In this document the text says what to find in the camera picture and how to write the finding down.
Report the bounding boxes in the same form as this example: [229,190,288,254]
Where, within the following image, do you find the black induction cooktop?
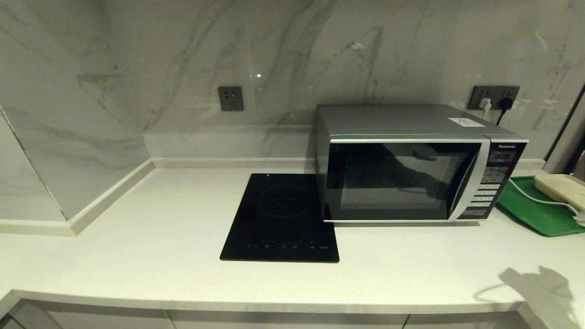
[220,173,340,263]

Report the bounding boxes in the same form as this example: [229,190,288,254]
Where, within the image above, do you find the grey angled cabinet panel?
[9,302,62,329]

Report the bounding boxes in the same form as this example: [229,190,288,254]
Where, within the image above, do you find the dark glass microwave door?
[324,137,492,223]

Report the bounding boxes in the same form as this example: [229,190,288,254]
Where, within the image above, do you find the grey side cabinet door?
[0,314,26,329]

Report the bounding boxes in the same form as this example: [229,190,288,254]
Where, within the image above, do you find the green plastic tray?
[496,176,585,237]

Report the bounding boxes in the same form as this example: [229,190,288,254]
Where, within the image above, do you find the grey double wall socket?
[467,85,520,111]

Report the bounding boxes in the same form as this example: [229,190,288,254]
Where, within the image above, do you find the silver Panasonic microwave oven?
[314,105,529,224]

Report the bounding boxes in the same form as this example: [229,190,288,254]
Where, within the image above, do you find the grey single wall socket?
[218,86,244,112]

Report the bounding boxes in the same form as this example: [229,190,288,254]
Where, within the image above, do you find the white power cable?
[508,178,585,227]

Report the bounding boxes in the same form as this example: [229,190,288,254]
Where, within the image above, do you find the beige plastic box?
[534,175,585,213]

